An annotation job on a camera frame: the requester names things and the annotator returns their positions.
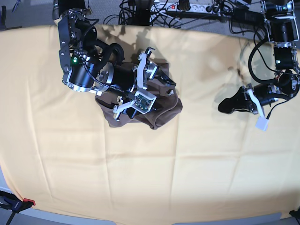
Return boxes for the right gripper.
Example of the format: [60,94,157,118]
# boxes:
[97,60,176,120]

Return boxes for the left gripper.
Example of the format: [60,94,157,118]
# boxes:
[218,83,280,115]

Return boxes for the brown T-shirt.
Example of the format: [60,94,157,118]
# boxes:
[95,63,183,130]

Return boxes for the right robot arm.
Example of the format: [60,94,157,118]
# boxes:
[52,0,174,120]

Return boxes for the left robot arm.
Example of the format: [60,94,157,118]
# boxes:
[218,0,300,114]

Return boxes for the black power adapter box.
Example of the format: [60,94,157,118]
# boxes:
[231,8,264,25]

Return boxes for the white power strip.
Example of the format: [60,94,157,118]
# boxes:
[150,2,220,14]

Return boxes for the yellow tablecloth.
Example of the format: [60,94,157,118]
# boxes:
[0,26,300,225]

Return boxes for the black clamp right corner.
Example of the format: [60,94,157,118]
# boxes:
[289,209,300,223]

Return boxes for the black clamp with red tip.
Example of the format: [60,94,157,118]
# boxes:
[0,190,36,225]

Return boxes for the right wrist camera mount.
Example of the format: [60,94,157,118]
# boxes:
[112,47,158,121]

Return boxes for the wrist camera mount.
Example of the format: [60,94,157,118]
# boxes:
[112,47,158,121]
[247,89,269,132]

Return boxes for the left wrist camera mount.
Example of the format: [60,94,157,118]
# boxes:
[247,89,269,132]

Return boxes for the black table post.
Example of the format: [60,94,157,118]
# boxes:
[133,0,153,26]

